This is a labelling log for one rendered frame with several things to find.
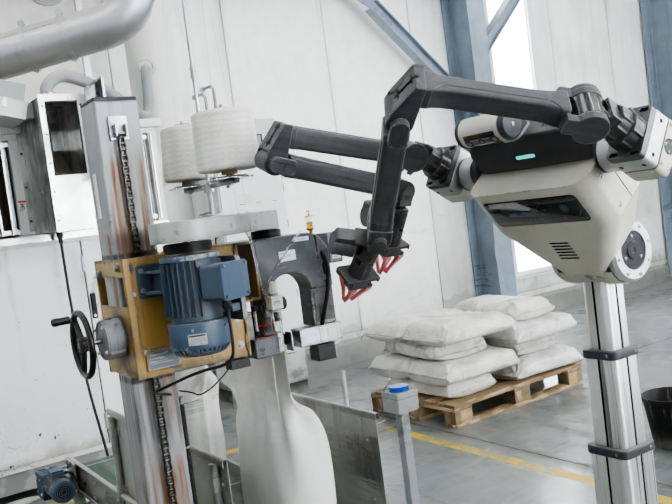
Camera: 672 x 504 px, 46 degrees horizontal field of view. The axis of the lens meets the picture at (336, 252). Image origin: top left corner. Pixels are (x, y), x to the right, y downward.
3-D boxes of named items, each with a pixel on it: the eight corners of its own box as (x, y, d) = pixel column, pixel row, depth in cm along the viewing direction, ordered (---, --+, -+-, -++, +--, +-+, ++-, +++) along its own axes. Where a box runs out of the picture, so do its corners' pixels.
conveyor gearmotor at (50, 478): (88, 501, 348) (83, 468, 347) (53, 512, 340) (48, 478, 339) (70, 486, 373) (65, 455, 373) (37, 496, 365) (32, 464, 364)
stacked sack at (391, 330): (476, 327, 542) (473, 306, 541) (396, 347, 508) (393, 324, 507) (436, 324, 579) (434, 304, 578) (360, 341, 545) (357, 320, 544)
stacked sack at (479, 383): (500, 387, 509) (498, 368, 508) (448, 403, 485) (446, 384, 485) (432, 376, 565) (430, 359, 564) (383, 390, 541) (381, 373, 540)
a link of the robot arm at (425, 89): (399, 87, 152) (396, 53, 158) (382, 138, 162) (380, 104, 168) (618, 119, 159) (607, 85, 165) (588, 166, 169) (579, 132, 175)
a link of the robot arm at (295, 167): (273, 152, 191) (258, 145, 201) (267, 175, 192) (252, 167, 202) (421, 184, 211) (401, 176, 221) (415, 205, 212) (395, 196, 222)
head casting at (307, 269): (338, 321, 238) (325, 222, 236) (265, 337, 224) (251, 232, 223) (287, 317, 263) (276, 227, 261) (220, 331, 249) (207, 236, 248)
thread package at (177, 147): (223, 177, 226) (215, 118, 225) (176, 182, 219) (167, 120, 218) (202, 182, 239) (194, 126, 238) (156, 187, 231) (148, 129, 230)
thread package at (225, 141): (273, 168, 205) (264, 100, 204) (214, 173, 195) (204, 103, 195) (244, 175, 218) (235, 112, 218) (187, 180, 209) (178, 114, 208)
